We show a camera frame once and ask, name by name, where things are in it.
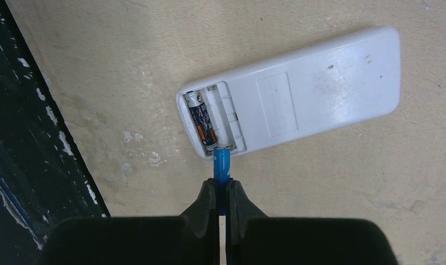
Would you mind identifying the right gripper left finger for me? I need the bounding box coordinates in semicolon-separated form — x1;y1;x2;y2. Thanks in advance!
38;179;220;264

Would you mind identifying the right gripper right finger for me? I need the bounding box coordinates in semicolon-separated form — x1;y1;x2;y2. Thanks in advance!
225;179;398;264

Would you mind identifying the blue AAA battery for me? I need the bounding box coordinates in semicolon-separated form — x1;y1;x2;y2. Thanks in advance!
213;146;230;216

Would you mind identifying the black AAA battery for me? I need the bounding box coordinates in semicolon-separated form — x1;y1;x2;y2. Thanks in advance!
184;91;218;151

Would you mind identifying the white remote control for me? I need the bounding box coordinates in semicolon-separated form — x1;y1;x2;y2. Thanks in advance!
176;26;401;161

